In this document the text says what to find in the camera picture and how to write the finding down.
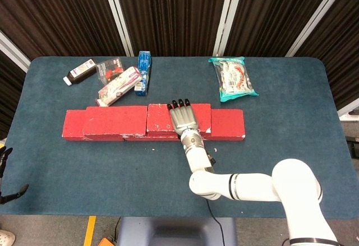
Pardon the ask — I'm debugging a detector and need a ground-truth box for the brown medicine bottle white cap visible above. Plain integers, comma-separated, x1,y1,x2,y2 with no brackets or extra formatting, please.
62,58,98,86

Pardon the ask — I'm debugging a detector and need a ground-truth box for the grey blue robot pedestal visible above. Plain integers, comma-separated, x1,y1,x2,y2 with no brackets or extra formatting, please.
116,217,238,246

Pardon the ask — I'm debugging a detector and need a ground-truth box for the black box device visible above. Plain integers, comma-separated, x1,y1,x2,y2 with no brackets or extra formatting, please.
345,136,359,159

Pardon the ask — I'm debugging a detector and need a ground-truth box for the white pink toothpaste box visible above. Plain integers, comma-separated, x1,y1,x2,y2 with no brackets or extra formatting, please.
95,66,142,108

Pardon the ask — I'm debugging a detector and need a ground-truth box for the blue carton box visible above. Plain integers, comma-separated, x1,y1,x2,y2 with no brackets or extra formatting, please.
134,50,153,98

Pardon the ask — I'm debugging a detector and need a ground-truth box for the black floor cable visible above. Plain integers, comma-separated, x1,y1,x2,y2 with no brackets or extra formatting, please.
113,217,122,240

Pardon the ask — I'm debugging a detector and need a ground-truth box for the teal snack bag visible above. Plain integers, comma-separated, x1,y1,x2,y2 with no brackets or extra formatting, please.
208,56,260,103

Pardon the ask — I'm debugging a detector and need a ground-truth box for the blue felt table cover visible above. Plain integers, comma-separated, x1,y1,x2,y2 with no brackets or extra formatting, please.
0,56,355,219

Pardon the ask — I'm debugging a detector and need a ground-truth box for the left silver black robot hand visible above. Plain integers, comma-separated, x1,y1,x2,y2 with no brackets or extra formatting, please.
0,147,30,205

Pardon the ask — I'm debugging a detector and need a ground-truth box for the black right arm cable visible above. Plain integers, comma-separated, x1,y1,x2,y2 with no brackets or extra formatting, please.
206,198,227,246

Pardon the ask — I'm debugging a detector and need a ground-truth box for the white partition frame post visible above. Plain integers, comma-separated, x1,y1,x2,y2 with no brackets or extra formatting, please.
212,0,244,57
337,100,359,118
285,0,353,58
0,30,31,66
100,0,135,57

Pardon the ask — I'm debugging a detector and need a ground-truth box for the clear plastic blister package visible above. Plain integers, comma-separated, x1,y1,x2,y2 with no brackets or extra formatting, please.
95,57,125,86

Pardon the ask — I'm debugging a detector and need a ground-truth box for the white shoe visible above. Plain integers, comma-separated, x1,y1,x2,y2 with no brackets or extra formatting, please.
0,230,17,246

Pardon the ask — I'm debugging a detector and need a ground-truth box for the red brick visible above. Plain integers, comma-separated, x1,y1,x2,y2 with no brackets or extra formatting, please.
196,108,246,142
62,109,125,142
122,134,183,142
82,105,149,141
145,103,212,139

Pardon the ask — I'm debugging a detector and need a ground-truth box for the yellow floor tape strip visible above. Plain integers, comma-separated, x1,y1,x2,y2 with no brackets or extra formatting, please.
83,215,97,246

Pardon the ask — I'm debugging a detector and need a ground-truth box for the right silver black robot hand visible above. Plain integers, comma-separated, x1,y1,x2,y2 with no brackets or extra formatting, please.
167,98,200,134

